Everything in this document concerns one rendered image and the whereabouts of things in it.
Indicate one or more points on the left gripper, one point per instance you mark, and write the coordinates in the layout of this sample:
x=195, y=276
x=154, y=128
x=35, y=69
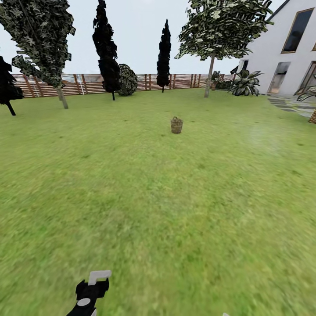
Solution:
x=99, y=288

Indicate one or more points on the wicker basket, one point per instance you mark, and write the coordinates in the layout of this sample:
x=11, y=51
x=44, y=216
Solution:
x=176, y=125

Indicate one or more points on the fixed window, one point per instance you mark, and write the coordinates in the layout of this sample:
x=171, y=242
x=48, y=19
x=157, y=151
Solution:
x=278, y=77

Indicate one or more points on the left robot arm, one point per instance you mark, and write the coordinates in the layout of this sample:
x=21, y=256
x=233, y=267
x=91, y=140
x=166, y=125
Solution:
x=87, y=293

